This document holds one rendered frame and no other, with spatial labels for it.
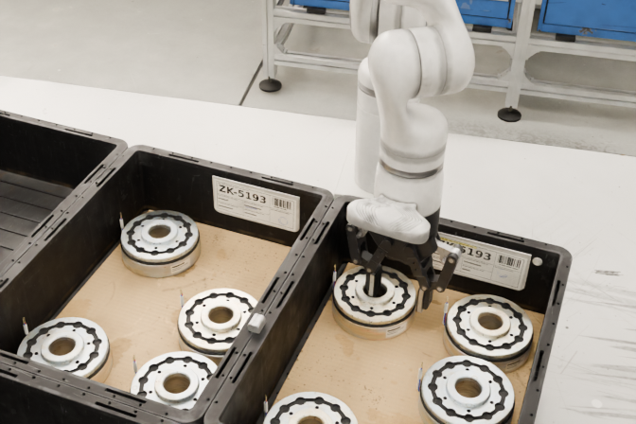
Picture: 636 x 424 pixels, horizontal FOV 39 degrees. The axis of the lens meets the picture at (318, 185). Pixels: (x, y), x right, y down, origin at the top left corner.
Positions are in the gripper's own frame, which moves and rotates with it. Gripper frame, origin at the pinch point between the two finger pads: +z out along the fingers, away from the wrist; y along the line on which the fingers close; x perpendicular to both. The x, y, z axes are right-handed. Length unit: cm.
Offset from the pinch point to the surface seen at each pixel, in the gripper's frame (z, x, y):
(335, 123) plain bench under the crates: 17, -55, 33
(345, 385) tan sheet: 5.0, 12.2, 1.3
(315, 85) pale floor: 86, -174, 93
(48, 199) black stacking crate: 5, 0, 54
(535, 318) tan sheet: 4.9, -8.1, -15.4
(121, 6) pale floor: 85, -194, 190
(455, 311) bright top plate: 1.7, -1.5, -6.9
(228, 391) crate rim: -4.9, 26.1, 8.2
